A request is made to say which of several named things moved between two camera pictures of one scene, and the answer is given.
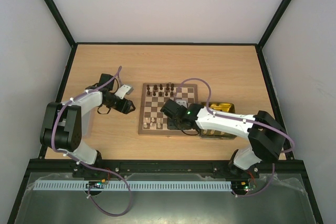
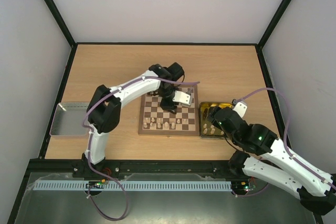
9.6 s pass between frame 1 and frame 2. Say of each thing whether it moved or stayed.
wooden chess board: stayed
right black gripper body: moved
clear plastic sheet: stayed
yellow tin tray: stayed
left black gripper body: moved
